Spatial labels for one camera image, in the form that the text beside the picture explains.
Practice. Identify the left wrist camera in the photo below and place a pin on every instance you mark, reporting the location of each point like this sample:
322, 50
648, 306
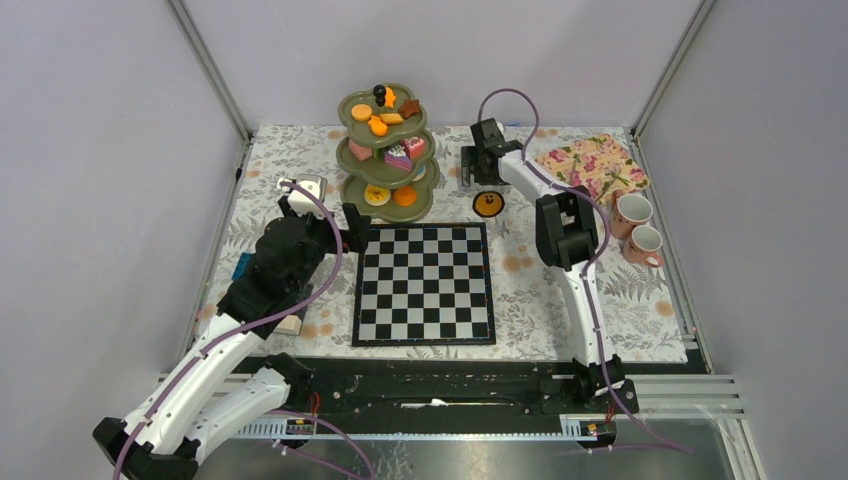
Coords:
303, 195

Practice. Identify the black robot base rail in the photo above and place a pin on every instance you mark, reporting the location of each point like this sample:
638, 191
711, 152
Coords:
450, 397

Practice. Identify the pink swirl roll cake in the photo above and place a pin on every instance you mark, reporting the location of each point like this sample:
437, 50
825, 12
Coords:
361, 153

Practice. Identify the square orange cracker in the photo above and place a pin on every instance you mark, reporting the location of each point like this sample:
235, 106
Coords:
392, 118

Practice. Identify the yellow frosted donut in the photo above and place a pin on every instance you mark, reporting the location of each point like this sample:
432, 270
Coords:
376, 196

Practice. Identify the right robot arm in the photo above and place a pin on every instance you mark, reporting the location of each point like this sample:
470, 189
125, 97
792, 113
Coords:
566, 235

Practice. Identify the floral serving tray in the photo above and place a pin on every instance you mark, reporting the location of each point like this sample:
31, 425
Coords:
559, 160

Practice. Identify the blue frosted donut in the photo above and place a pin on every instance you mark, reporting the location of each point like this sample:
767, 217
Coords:
420, 174

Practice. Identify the wooden block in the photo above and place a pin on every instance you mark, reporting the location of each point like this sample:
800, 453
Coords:
290, 325

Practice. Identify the blue brick on stick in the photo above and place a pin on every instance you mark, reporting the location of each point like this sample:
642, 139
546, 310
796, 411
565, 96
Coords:
241, 265

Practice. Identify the large pink mug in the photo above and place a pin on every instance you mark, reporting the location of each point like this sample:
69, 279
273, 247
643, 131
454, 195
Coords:
628, 210

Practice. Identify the black white chessboard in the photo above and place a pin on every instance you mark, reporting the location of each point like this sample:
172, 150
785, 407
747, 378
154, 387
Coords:
424, 284

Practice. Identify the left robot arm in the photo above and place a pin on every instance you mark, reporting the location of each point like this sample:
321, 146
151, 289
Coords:
178, 426

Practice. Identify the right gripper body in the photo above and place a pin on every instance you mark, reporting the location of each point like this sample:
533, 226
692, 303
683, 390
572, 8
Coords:
484, 178

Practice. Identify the orange round pastry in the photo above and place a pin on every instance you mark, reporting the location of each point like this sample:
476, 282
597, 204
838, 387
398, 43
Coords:
405, 196

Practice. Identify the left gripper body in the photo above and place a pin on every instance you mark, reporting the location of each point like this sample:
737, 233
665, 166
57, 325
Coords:
325, 231

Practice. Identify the round orange biscuit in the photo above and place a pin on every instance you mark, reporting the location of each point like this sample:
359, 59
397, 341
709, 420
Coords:
361, 112

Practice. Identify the purple cake slice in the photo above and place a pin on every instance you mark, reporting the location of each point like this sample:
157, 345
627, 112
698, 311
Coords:
395, 157

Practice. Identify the orange smiley face coaster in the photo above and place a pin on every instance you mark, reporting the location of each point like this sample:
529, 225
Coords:
488, 204

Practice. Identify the small pink mug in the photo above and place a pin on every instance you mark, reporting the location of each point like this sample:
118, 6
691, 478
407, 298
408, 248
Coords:
643, 247

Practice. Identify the green three-tier dessert stand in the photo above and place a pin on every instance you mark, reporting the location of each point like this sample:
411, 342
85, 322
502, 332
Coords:
376, 172

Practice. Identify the orange fish cookie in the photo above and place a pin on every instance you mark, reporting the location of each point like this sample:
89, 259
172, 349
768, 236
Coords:
390, 97
377, 127

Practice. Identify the brown star cookie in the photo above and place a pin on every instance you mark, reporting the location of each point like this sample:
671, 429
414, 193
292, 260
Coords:
409, 108

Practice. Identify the pink cake slice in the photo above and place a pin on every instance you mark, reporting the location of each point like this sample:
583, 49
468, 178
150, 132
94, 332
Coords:
414, 147

